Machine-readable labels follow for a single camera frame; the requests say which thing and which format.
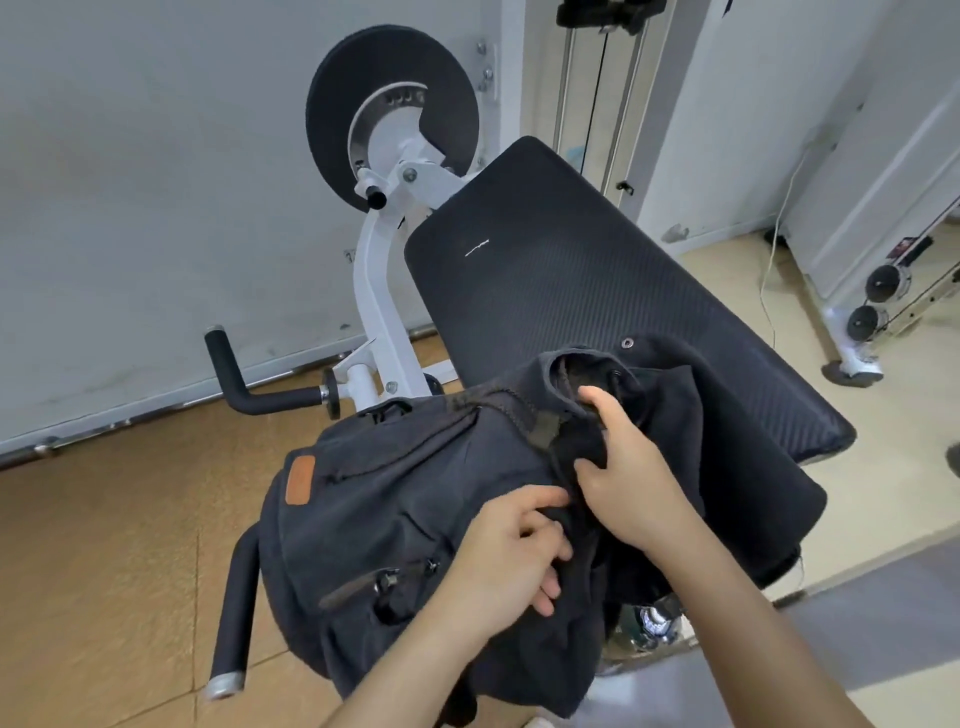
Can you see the person's left hand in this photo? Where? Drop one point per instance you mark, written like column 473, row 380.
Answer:
column 495, row 555

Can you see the person's right hand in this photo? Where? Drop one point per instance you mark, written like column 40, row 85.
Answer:
column 637, row 480

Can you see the person's left thumb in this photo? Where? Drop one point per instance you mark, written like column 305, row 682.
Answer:
column 536, row 498

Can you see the person's right thumb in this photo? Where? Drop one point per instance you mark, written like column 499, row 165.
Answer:
column 591, row 474

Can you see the person's left middle finger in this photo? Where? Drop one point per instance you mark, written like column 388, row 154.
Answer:
column 551, row 583

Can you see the dark grey canvas backpack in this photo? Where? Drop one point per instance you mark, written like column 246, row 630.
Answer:
column 390, row 510

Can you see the person's right forearm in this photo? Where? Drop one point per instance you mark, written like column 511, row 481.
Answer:
column 750, row 637

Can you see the person's left forearm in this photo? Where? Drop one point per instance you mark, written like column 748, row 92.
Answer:
column 405, row 667

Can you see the chrome bench adjuster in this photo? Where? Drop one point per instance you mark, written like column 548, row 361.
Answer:
column 651, row 626

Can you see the black padded bench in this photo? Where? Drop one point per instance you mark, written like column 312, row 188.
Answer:
column 570, row 285

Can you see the black pulley wheel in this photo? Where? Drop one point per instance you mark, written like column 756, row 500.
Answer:
column 887, row 283
column 867, row 322

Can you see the round black roller pad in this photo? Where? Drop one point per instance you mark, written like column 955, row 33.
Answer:
column 360, row 97

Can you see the white gym machine frame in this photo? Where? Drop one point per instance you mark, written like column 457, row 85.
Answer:
column 382, row 285

